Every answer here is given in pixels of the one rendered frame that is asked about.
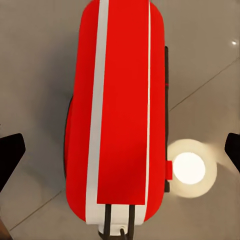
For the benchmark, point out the coffee table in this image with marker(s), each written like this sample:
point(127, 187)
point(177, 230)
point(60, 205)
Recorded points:
point(38, 54)

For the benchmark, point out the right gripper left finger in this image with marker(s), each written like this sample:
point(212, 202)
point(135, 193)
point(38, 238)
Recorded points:
point(12, 148)

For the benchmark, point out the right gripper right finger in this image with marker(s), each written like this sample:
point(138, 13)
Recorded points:
point(232, 148)

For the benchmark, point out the radio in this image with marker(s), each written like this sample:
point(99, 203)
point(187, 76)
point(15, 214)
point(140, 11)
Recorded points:
point(115, 153)

